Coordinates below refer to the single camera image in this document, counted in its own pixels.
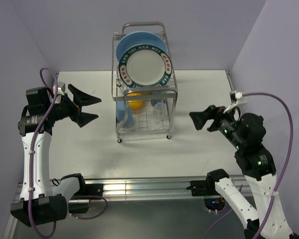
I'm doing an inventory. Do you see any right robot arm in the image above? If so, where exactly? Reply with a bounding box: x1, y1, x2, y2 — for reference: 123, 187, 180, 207
189, 105, 299, 239

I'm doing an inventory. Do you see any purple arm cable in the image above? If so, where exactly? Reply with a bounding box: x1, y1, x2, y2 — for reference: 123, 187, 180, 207
27, 68, 108, 239
204, 92, 294, 239

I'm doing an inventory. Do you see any clear drinking glass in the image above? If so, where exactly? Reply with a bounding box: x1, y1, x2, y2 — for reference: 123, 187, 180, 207
153, 102, 167, 120

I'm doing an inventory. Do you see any blue white mug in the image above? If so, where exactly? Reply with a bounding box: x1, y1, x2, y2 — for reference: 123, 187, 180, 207
150, 91, 166, 107

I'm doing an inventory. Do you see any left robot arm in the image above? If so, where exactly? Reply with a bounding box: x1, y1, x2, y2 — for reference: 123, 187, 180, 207
10, 84, 102, 227

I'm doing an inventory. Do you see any steel wire dish rack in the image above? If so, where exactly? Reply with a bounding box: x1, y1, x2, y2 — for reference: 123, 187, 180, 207
111, 21, 178, 143

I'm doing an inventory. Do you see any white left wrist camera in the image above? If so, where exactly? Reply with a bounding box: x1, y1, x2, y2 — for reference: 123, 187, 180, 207
52, 82, 66, 96

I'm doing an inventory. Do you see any yellow ribbed bowl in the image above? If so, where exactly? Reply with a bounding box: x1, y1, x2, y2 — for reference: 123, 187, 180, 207
128, 93, 144, 110

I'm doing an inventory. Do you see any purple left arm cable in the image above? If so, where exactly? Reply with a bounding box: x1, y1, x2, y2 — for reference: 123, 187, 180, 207
27, 68, 108, 239

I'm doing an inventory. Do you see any white plate green rim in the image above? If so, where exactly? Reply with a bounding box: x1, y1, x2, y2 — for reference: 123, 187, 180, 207
118, 44, 173, 88

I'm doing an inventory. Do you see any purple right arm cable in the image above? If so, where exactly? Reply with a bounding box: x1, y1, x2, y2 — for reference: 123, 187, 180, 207
204, 92, 294, 239

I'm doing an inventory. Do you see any aluminium mounting rail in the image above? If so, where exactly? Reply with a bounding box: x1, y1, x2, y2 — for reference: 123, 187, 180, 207
13, 175, 252, 204

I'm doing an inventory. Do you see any blue plastic cup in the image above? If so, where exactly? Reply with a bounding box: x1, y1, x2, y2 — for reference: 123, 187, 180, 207
116, 101, 134, 127

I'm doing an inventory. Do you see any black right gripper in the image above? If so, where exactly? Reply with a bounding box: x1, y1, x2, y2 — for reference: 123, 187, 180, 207
188, 102, 244, 147

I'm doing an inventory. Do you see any light blue plate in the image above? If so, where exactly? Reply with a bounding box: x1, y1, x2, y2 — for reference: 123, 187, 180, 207
116, 31, 167, 67

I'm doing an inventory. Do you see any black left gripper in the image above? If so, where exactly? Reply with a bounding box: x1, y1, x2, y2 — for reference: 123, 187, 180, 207
46, 85, 101, 127

